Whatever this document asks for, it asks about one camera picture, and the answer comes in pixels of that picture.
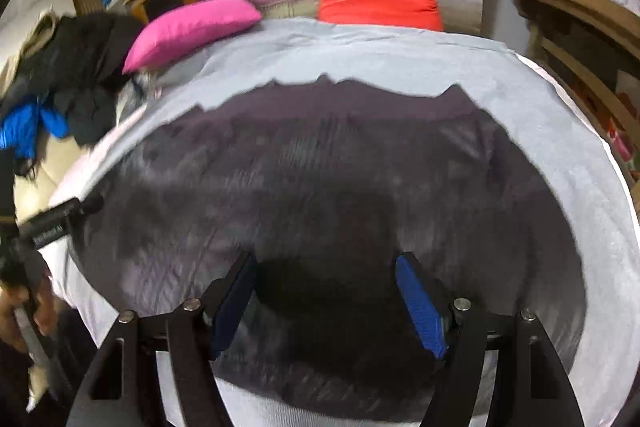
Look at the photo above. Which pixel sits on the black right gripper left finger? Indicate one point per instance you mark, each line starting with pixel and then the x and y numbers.
pixel 225 301

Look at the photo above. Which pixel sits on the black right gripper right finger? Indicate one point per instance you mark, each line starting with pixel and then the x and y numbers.
pixel 426 302

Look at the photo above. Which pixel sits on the black puffer jacket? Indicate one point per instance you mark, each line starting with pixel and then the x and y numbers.
pixel 325 182

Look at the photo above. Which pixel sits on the black clothes pile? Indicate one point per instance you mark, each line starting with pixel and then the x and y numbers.
pixel 77 72

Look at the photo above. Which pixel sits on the left hand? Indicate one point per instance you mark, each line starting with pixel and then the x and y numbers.
pixel 40 306

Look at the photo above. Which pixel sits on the blue garment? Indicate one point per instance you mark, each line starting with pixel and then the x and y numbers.
pixel 20 128

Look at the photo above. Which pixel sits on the grey knit blanket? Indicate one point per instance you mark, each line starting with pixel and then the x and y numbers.
pixel 536 112

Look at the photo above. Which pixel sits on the magenta pillow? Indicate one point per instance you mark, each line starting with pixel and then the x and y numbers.
pixel 184 30

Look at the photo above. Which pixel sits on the wooden shelf unit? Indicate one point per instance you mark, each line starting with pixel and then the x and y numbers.
pixel 592 47

